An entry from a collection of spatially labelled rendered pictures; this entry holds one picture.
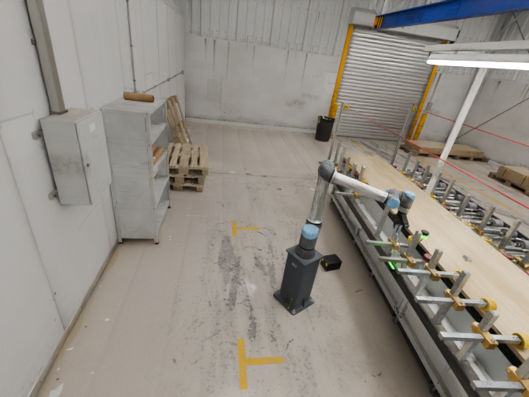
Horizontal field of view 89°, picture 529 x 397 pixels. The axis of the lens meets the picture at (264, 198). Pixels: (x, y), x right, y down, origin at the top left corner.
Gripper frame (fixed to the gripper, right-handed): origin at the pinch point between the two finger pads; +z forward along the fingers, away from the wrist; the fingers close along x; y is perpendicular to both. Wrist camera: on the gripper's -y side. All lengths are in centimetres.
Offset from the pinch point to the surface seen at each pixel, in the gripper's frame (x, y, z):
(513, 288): -70, -48, 9
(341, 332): 29, -23, 99
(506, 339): -19, -95, 3
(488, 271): -65, -31, 9
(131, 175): 249, 81, 9
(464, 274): -6, -66, -16
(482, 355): -28, -85, 33
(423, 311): -4, -56, 29
